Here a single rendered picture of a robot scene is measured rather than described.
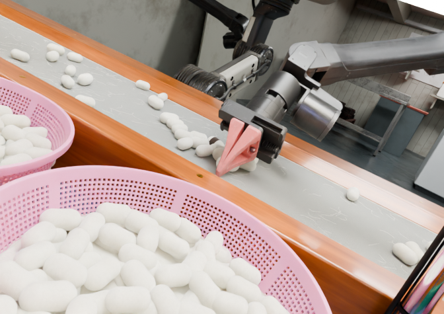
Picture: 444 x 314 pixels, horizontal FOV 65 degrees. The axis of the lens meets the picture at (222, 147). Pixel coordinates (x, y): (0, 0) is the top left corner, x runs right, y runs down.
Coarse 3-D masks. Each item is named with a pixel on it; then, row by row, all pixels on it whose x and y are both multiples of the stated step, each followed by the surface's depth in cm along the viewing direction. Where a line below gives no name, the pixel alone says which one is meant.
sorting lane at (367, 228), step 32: (0, 32) 78; (32, 32) 90; (32, 64) 66; (64, 64) 74; (96, 64) 84; (96, 96) 63; (128, 96) 70; (160, 128) 60; (192, 128) 66; (192, 160) 52; (288, 160) 71; (256, 192) 50; (288, 192) 55; (320, 192) 60; (320, 224) 48; (352, 224) 52; (384, 224) 58; (416, 224) 64; (384, 256) 46
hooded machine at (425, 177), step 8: (440, 136) 439; (440, 144) 413; (432, 152) 425; (440, 152) 413; (424, 160) 464; (432, 160) 418; (440, 160) 414; (424, 168) 423; (432, 168) 419; (440, 168) 415; (416, 176) 448; (424, 176) 424; (432, 176) 420; (440, 176) 416; (416, 184) 430; (424, 184) 425; (432, 184) 421; (440, 184) 417; (424, 192) 429; (432, 192) 422; (440, 192) 418; (440, 200) 422
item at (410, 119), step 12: (384, 108) 619; (396, 108) 609; (408, 108) 600; (372, 120) 631; (384, 120) 621; (408, 120) 601; (420, 120) 592; (372, 132) 632; (384, 132) 622; (396, 132) 612; (408, 132) 603; (372, 144) 634; (396, 144) 614
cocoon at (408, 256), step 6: (396, 246) 47; (402, 246) 47; (396, 252) 47; (402, 252) 47; (408, 252) 46; (414, 252) 47; (402, 258) 47; (408, 258) 46; (414, 258) 46; (408, 264) 46
